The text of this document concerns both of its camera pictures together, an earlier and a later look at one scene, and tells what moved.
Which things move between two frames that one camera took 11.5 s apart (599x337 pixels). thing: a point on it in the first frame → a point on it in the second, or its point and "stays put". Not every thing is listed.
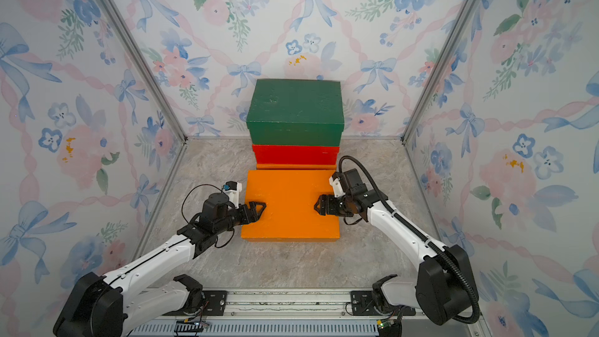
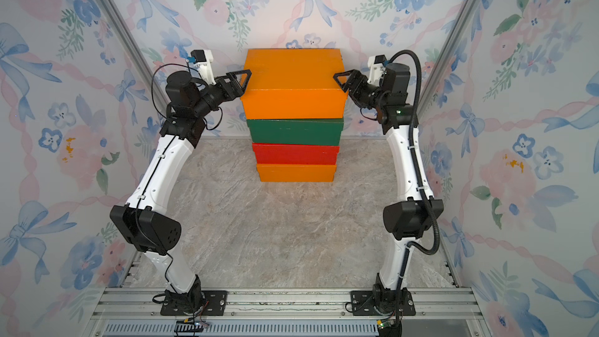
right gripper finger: [324, 200] → [335, 76]
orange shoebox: [297, 166] stays put
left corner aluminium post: [136, 50] stays put
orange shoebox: [289, 214] → [294, 83]
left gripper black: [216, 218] → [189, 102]
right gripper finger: [324, 211] → [356, 92]
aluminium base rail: [299, 313] stays put
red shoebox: [295, 154] stays put
